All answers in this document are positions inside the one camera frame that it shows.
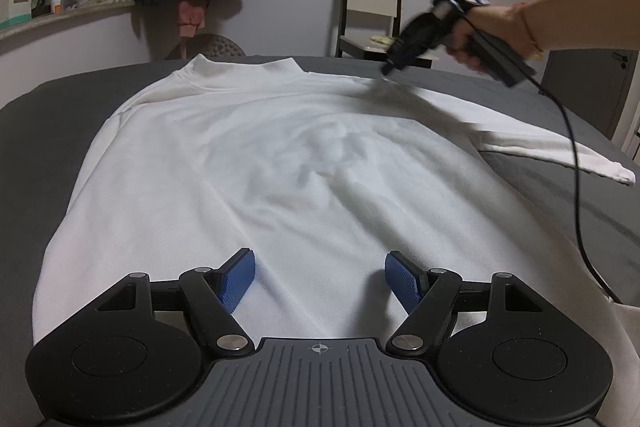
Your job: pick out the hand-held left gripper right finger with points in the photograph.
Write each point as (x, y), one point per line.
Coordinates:
(402, 281)

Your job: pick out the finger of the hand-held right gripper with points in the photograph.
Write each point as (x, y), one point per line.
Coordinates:
(389, 68)

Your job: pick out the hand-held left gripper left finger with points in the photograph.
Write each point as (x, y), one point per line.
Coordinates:
(237, 281)

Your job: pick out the white sweater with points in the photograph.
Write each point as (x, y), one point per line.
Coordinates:
(280, 167)

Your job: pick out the person's right forearm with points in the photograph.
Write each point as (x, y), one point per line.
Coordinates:
(580, 4)

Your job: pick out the person's right hand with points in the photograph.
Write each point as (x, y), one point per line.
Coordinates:
(502, 24)

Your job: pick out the pale yellow cloth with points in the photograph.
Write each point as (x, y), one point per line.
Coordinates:
(382, 41)

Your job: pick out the dark door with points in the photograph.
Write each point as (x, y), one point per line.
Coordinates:
(590, 82)

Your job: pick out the round woven stool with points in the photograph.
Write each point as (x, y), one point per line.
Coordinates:
(210, 46)

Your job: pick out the pink garment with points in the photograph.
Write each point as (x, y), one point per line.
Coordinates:
(190, 14)

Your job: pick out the window ledge shelf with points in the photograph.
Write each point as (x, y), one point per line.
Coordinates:
(75, 19)

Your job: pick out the white and teal box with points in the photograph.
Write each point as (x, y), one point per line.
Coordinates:
(15, 9)

